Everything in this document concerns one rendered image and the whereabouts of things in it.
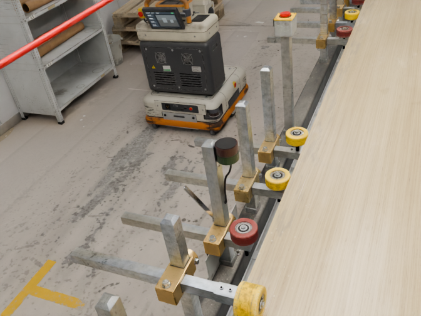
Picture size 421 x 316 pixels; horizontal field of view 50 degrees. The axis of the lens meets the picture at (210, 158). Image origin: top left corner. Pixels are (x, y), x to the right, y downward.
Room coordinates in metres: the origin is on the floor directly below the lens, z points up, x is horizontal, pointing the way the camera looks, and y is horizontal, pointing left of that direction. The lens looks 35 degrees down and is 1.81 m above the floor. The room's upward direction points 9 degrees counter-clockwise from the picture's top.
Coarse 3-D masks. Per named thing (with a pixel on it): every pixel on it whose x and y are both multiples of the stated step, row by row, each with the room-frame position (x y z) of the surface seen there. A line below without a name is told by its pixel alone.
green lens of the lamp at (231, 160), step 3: (237, 153) 0.96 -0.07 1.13; (216, 156) 0.97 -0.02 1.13; (234, 156) 0.95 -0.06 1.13; (237, 156) 0.96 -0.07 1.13; (219, 159) 0.96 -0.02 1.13; (222, 159) 0.95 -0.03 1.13; (225, 159) 0.95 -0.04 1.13; (228, 159) 0.94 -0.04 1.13; (231, 159) 0.94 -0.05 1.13; (234, 159) 0.95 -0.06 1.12; (237, 159) 0.96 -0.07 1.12; (219, 162) 0.96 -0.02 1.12; (222, 162) 0.95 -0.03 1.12; (225, 162) 0.95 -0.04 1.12; (228, 162) 0.94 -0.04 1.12; (231, 162) 0.94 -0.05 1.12; (234, 162) 0.95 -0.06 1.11; (225, 165) 0.95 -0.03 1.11
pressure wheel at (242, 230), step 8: (232, 224) 0.94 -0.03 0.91; (240, 224) 0.94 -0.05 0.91; (248, 224) 0.93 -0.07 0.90; (256, 224) 0.92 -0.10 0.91; (232, 232) 0.91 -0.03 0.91; (240, 232) 0.91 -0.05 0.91; (248, 232) 0.90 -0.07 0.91; (256, 232) 0.90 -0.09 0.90; (232, 240) 0.90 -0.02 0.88; (240, 240) 0.88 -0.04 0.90; (248, 240) 0.88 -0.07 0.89; (256, 240) 0.90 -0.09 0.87
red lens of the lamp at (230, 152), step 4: (236, 140) 0.98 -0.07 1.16; (236, 144) 0.96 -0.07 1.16; (216, 148) 0.96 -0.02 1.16; (232, 148) 0.95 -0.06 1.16; (236, 148) 0.96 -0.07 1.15; (216, 152) 0.96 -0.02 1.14; (220, 152) 0.95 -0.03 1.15; (224, 152) 0.95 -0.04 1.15; (228, 152) 0.94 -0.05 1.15; (232, 152) 0.95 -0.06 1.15; (236, 152) 0.95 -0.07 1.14; (220, 156) 0.95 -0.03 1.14; (224, 156) 0.95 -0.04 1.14; (228, 156) 0.94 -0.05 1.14
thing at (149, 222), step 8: (128, 216) 1.10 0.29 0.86; (136, 216) 1.09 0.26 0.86; (144, 216) 1.09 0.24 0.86; (128, 224) 1.09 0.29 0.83; (136, 224) 1.08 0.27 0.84; (144, 224) 1.06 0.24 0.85; (152, 224) 1.05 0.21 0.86; (184, 224) 1.02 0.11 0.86; (192, 224) 1.02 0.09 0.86; (184, 232) 1.00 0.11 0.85; (192, 232) 0.98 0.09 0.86; (200, 232) 0.98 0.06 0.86; (200, 240) 0.97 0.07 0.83; (224, 240) 0.94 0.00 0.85; (240, 248) 0.91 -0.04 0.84; (248, 248) 0.90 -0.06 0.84
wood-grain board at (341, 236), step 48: (384, 0) 2.57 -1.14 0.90; (384, 48) 1.93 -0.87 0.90; (336, 96) 1.57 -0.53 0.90; (384, 96) 1.51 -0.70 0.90; (336, 144) 1.25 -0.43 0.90; (384, 144) 1.20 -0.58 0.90; (288, 192) 1.04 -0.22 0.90; (336, 192) 1.01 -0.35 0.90; (384, 192) 0.97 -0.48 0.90; (288, 240) 0.85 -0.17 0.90; (336, 240) 0.82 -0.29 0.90; (384, 240) 0.80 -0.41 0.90; (288, 288) 0.70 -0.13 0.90; (336, 288) 0.68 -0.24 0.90; (384, 288) 0.65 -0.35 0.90
